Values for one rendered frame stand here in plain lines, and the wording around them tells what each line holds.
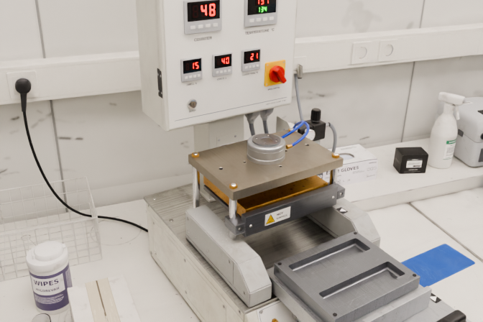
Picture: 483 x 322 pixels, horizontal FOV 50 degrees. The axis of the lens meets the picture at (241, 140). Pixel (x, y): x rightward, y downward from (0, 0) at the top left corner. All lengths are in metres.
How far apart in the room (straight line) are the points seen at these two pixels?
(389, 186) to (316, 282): 0.79
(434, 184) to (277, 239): 0.74
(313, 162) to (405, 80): 0.92
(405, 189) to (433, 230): 0.17
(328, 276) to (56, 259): 0.58
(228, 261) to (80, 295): 0.35
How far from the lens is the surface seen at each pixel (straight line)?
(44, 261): 1.21
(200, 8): 1.05
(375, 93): 1.87
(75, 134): 1.54
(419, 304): 0.95
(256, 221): 1.00
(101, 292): 1.18
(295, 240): 1.14
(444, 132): 1.79
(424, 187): 1.72
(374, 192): 1.64
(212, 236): 1.03
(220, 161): 1.06
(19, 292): 1.37
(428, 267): 1.44
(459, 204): 1.75
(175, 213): 1.23
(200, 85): 1.09
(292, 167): 1.04
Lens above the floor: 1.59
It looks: 25 degrees down
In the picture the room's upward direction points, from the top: 1 degrees clockwise
